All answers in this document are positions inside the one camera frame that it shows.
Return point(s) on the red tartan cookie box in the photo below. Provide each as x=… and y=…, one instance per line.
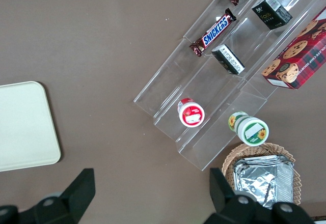
x=303, y=58

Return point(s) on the black box with white label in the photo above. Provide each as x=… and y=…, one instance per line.
x=228, y=59

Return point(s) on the clear acrylic tiered shelf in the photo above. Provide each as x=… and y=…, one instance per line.
x=221, y=99

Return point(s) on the foil wrapped sandwich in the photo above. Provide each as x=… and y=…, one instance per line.
x=262, y=180

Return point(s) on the green lid sunflower jar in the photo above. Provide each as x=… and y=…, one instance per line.
x=252, y=131

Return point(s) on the cream plastic tray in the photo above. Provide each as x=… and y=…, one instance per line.
x=25, y=124

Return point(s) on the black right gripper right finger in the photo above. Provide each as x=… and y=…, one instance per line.
x=224, y=203

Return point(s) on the red lid jar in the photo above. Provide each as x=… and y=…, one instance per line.
x=191, y=114

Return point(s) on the round wicker basket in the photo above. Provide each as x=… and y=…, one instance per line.
x=230, y=160

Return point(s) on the black box with gold print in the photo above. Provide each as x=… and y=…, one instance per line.
x=270, y=12

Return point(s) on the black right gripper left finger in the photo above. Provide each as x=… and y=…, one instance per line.
x=74, y=198

